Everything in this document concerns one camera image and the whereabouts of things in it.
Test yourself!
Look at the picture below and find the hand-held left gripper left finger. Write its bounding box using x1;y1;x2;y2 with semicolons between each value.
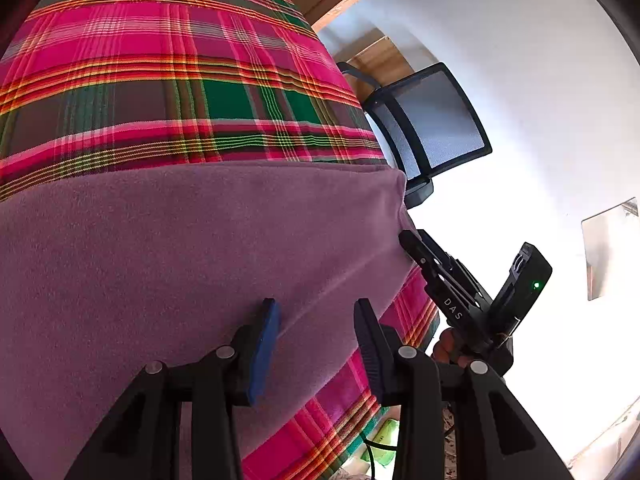
65;298;281;480

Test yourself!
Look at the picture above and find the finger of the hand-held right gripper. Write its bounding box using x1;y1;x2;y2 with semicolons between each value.
398;229;494;337

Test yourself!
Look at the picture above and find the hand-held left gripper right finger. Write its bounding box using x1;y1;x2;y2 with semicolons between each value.
353;298;571;480

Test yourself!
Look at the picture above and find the purple sweater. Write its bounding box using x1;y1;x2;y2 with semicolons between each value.
0;160;409;480

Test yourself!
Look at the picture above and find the person's right forearm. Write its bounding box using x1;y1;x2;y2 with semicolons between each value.
440;400;477;480

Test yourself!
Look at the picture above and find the person's right hand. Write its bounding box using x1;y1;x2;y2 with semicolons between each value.
431;330;473;369

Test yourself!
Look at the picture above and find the green plastic bag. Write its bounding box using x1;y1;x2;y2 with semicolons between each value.
370;419;401;467

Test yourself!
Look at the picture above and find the black mesh office chair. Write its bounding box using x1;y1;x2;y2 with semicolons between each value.
336;62;494;209

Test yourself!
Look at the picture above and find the small wooden cabinet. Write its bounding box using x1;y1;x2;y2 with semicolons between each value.
345;35;416;101

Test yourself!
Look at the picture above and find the pink green plaid blanket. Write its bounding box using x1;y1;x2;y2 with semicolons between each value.
0;0;442;480

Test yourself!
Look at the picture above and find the wall mirror panel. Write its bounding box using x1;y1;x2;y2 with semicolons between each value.
581;199;640;302

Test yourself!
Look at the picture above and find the black cable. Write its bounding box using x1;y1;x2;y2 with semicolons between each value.
362;425;401;480

